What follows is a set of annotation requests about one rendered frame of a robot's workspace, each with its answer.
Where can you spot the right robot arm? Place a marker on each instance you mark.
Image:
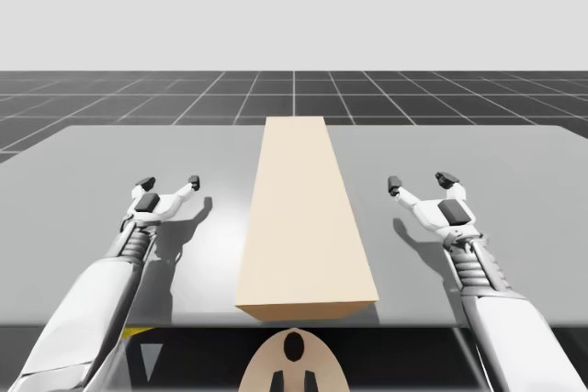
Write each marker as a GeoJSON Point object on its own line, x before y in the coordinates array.
{"type": "Point", "coordinates": [514, 318]}

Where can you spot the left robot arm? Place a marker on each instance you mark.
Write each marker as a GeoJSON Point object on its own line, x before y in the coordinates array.
{"type": "Point", "coordinates": [87, 300]}

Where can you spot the tan robot part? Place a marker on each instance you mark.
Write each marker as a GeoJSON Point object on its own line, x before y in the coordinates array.
{"type": "Point", "coordinates": [271, 364]}

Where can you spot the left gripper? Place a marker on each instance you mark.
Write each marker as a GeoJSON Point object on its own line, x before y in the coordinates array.
{"type": "Point", "coordinates": [158, 212]}

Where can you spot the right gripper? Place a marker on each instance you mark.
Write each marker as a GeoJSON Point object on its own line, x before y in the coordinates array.
{"type": "Point", "coordinates": [434, 217]}

